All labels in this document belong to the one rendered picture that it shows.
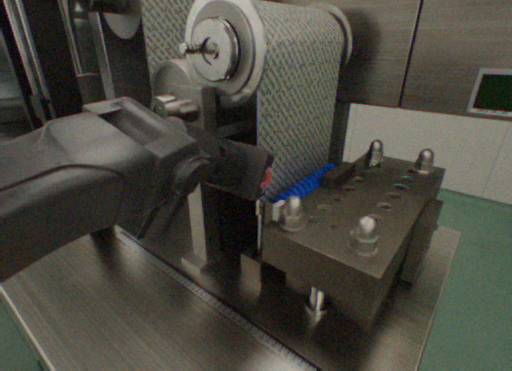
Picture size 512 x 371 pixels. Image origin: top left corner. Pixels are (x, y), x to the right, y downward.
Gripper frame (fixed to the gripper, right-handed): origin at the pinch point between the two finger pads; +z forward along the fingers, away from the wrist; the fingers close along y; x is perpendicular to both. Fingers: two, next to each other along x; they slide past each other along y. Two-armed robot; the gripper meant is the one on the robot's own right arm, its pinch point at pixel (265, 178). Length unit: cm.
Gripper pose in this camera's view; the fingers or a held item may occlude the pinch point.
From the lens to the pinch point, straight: 45.8
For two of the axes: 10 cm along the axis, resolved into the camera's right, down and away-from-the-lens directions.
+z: 5.4, 1.5, 8.3
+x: 3.1, -9.5, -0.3
